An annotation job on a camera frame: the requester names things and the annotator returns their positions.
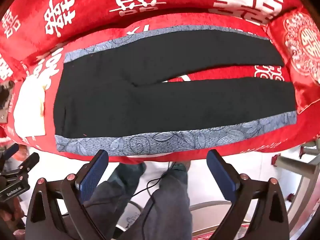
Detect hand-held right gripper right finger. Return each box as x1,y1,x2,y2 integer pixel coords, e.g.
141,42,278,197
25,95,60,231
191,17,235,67
206,149,292,240

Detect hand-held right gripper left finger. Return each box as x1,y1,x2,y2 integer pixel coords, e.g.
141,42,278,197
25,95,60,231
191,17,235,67
25,149,109,240

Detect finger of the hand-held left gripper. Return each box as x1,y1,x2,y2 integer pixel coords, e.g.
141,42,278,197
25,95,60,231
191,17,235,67
6,152,40,180
0,143,20,165

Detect black pants with grey trim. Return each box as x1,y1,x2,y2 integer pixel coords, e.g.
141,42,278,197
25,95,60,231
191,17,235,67
54,25,298,155

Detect person's left leg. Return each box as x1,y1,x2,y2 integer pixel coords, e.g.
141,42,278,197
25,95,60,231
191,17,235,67
84,164,147,240

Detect person's leg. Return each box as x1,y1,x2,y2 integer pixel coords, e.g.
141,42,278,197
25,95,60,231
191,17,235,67
117,165,193,240
84,164,147,240

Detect person's left shoe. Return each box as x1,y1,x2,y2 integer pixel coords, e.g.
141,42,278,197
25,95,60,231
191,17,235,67
116,162,147,182

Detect person's shoe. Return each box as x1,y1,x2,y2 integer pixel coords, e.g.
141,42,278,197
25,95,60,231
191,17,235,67
116,162,147,182
172,161,192,173

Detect person's right shoe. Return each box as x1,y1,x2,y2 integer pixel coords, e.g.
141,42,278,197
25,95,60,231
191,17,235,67
172,161,192,173

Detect red printed blanket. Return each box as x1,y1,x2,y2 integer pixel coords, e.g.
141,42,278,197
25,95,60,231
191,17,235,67
0,12,320,164

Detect person's right leg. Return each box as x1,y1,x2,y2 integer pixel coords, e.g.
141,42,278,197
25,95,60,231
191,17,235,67
117,165,193,240

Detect grey metal chair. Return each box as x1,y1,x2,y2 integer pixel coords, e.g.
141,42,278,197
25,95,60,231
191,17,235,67
272,140,320,232

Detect red embroidered pillow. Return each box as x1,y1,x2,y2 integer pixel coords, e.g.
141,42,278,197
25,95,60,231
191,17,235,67
266,6,320,114

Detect red folded quilt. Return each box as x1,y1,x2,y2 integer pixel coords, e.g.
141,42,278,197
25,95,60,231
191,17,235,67
0,0,304,63

